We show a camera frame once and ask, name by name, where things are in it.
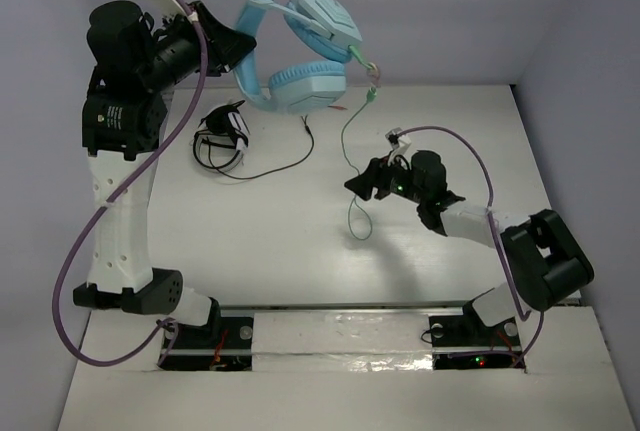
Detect foil covered panel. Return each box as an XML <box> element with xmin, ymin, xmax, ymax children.
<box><xmin>251</xmin><ymin>310</ymin><xmax>433</xmax><ymax>373</ymax></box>

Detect light blue headphones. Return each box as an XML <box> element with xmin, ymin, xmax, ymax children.
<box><xmin>234</xmin><ymin>0</ymin><xmax>363</xmax><ymax>114</ymax></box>

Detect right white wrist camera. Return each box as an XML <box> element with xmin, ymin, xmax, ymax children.
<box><xmin>385</xmin><ymin>128</ymin><xmax>412</xmax><ymax>163</ymax></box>

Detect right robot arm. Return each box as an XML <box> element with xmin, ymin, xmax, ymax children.
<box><xmin>344</xmin><ymin>151</ymin><xmax>595</xmax><ymax>344</ymax></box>

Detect green headphone cable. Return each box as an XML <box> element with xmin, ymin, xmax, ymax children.
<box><xmin>339</xmin><ymin>43</ymin><xmax>381</xmax><ymax>241</ymax></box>

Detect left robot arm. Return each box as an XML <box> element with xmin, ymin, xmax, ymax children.
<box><xmin>73</xmin><ymin>0</ymin><xmax>256</xmax><ymax>345</ymax></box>

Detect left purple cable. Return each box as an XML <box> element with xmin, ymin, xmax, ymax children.
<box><xmin>52</xmin><ymin>0</ymin><xmax>211</xmax><ymax>368</ymax></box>

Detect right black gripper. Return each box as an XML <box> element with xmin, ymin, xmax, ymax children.
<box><xmin>344</xmin><ymin>150</ymin><xmax>426</xmax><ymax>205</ymax></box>

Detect black and white headphones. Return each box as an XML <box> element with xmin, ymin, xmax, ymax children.
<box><xmin>192</xmin><ymin>99</ymin><xmax>250</xmax><ymax>174</ymax></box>

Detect black audio splitter cable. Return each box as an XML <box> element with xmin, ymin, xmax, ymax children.
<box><xmin>217</xmin><ymin>103</ymin><xmax>347</xmax><ymax>182</ymax></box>

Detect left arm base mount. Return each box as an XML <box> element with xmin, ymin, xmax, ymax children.
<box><xmin>158</xmin><ymin>299</ymin><xmax>254</xmax><ymax>372</ymax></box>

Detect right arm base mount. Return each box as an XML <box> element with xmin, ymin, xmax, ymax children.
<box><xmin>420</xmin><ymin>297</ymin><xmax>526</xmax><ymax>370</ymax></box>

